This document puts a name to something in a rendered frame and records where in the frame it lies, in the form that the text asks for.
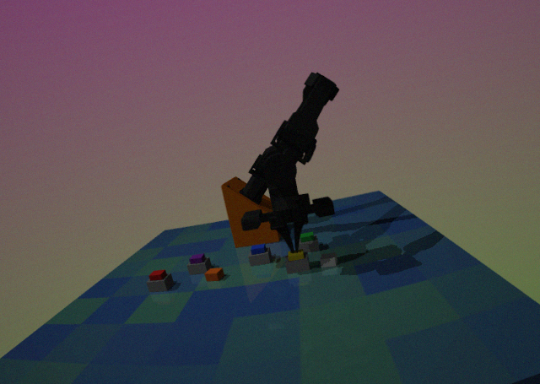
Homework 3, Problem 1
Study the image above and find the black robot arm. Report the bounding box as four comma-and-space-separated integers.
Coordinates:
239, 72, 339, 225

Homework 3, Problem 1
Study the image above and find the blue button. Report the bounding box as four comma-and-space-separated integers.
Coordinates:
248, 244, 272, 267

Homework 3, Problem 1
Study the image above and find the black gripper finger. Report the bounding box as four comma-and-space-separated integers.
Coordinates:
270, 224, 294, 253
294, 219, 308, 253

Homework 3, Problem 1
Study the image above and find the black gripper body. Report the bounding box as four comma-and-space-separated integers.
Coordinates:
240, 179, 335, 230

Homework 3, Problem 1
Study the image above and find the red button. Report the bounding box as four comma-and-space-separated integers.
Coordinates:
146, 270, 174, 292

